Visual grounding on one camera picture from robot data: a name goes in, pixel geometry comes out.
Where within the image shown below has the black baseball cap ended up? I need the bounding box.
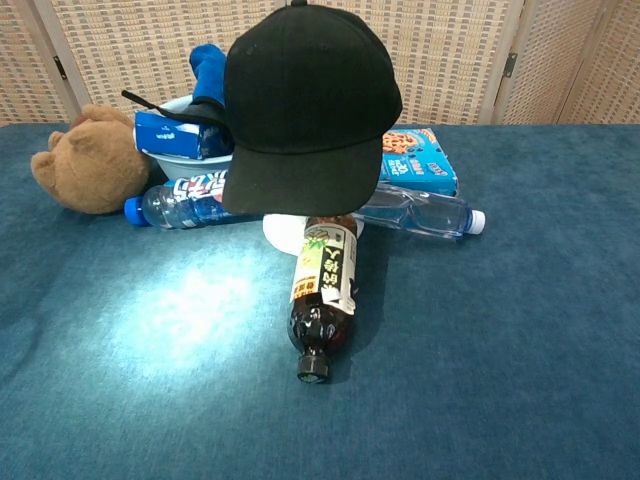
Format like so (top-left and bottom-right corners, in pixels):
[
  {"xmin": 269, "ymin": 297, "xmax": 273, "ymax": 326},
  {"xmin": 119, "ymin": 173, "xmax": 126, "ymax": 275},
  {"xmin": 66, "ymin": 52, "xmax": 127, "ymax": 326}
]
[{"xmin": 221, "ymin": 0, "xmax": 404, "ymax": 217}]

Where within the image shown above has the brown tea bottle black cap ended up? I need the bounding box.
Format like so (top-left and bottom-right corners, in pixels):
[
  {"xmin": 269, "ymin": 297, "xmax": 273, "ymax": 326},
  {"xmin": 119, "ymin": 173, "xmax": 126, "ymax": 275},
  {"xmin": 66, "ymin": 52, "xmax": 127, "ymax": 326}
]
[{"xmin": 287, "ymin": 214, "xmax": 359, "ymax": 385}]

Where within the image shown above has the clear water bottle white cap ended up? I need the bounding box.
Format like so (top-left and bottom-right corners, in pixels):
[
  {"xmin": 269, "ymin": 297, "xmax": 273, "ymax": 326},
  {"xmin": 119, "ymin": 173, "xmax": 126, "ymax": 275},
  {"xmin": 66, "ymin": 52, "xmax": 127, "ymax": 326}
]
[{"xmin": 355, "ymin": 180, "xmax": 487, "ymax": 241}]

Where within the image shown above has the blue-label drink bottle blue cap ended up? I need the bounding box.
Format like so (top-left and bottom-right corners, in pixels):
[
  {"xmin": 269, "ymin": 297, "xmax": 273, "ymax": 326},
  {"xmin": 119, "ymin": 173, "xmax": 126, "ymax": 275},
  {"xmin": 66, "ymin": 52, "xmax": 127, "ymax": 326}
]
[{"xmin": 123, "ymin": 175, "xmax": 264, "ymax": 231}]

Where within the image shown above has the white foam mannequin head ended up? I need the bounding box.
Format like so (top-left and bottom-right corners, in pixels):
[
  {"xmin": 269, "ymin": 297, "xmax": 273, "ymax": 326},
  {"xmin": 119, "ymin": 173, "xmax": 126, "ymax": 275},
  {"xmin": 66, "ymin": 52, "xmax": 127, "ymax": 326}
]
[{"xmin": 263, "ymin": 212, "xmax": 365, "ymax": 257}]

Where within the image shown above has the blue chocolate chip cookie box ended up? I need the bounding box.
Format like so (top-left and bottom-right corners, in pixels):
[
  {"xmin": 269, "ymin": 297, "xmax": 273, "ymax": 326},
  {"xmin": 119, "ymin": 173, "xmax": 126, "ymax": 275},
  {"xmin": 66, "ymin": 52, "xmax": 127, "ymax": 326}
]
[{"xmin": 377, "ymin": 127, "xmax": 460, "ymax": 197}]

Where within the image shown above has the pale blue plastic basin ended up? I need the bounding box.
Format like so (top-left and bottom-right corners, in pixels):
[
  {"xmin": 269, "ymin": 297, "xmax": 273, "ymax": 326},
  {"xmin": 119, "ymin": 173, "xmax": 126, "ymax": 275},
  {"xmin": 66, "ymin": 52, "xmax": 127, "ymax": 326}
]
[{"xmin": 144, "ymin": 95, "xmax": 236, "ymax": 181}]

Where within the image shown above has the blue white cookie box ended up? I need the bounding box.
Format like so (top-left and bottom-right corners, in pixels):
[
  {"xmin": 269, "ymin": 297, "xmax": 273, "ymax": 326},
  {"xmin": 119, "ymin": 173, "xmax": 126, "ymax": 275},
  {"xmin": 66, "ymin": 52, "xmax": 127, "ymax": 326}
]
[{"xmin": 133, "ymin": 110, "xmax": 235, "ymax": 161}]

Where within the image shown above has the blue towel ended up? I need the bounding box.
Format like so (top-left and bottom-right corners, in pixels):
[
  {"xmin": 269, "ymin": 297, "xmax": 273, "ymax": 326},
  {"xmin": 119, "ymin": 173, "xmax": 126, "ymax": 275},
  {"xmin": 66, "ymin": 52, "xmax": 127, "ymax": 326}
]
[{"xmin": 188, "ymin": 43, "xmax": 229, "ymax": 109}]

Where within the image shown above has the blue tablecloth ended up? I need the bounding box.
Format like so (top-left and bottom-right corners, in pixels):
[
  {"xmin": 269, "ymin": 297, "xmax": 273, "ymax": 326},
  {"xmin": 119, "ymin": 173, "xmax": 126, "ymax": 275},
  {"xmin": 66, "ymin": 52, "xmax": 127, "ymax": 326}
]
[{"xmin": 0, "ymin": 122, "xmax": 640, "ymax": 480}]

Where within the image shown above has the brown teddy bear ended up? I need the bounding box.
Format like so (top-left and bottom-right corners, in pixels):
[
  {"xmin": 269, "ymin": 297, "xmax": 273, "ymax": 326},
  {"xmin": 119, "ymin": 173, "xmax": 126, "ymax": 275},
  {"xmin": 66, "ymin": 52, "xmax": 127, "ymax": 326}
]
[{"xmin": 30, "ymin": 103, "xmax": 151, "ymax": 215}]

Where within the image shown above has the woven folding screen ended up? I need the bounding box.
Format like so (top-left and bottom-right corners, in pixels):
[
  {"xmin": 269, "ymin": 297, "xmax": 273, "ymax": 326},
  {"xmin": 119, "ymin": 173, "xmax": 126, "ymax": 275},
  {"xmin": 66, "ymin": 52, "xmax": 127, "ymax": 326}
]
[{"xmin": 0, "ymin": 0, "xmax": 640, "ymax": 126}]

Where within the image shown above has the black eye mask with strap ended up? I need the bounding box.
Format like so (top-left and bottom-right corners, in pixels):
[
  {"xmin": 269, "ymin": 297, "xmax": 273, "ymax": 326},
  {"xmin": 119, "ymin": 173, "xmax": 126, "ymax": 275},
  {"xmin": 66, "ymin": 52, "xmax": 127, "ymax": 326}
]
[{"xmin": 121, "ymin": 89, "xmax": 231, "ymax": 129}]

